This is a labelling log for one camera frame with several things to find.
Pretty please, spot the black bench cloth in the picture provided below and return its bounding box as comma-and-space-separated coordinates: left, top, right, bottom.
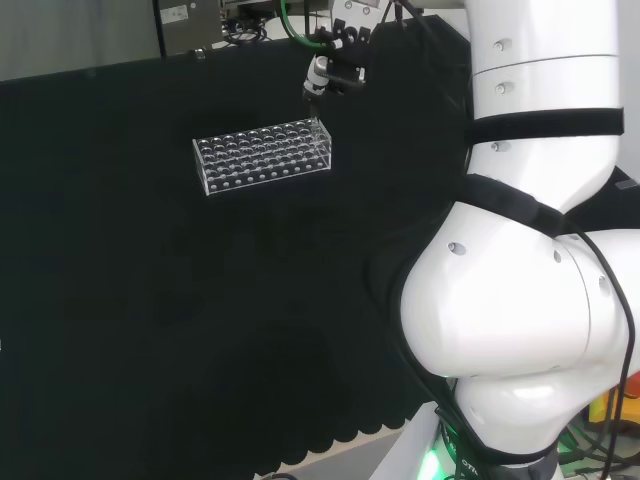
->
0, 14, 481, 480

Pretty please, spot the grey metal cabinet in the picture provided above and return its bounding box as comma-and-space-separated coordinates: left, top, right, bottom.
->
151, 0, 225, 59

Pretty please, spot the green cable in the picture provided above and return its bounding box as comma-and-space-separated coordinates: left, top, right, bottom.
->
279, 0, 327, 50

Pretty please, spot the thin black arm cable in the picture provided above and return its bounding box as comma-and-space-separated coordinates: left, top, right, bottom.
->
560, 219, 635, 480

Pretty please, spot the yellow stop button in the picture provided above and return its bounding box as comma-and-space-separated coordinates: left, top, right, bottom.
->
588, 370, 640, 427

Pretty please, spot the black cable bundle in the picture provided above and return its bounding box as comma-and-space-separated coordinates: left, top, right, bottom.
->
221, 25, 272, 49

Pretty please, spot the dark metal equipment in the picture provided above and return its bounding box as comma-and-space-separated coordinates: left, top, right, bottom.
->
221, 0, 281, 18

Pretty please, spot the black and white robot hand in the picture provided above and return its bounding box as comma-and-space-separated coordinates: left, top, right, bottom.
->
300, 0, 389, 109

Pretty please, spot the clear glass test tube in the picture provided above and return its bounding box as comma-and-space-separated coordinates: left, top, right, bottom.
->
307, 97, 325, 139

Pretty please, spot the clear plastic test tube rack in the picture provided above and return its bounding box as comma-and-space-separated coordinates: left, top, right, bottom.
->
191, 115, 334, 197

